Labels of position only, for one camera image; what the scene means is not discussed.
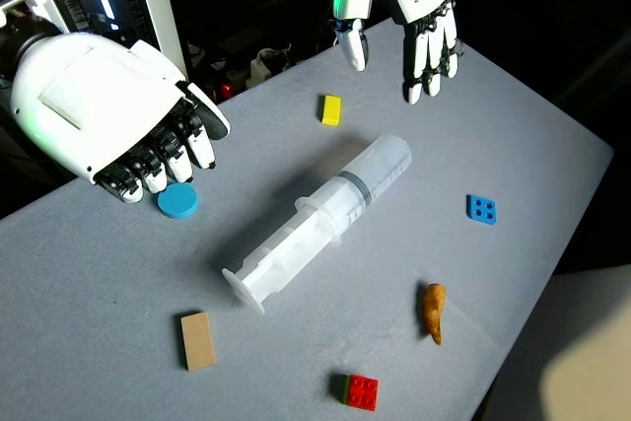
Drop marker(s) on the large clear plastic syringe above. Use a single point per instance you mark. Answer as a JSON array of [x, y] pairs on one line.
[[315, 219]]

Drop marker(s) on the blue round disc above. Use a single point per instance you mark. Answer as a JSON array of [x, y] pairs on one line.
[[177, 200]]

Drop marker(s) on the yellow rectangular block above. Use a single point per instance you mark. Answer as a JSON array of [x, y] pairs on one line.
[[330, 109]]

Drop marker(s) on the white crumpled bag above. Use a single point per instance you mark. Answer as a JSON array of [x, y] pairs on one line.
[[266, 68]]

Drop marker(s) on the grey table cloth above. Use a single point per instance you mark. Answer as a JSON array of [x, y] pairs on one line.
[[123, 293]]

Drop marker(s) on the blue square four-hole block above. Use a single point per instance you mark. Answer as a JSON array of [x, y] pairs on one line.
[[481, 209]]

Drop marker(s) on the plain wooden rectangular block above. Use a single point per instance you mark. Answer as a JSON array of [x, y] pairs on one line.
[[198, 341]]

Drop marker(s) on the brown toy chicken wing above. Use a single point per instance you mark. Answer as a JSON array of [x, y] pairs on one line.
[[434, 310]]

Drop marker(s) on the green toy building brick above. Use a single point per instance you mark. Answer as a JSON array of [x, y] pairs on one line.
[[341, 389]]

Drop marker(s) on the red toy building brick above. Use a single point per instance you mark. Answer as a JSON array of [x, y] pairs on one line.
[[362, 392]]

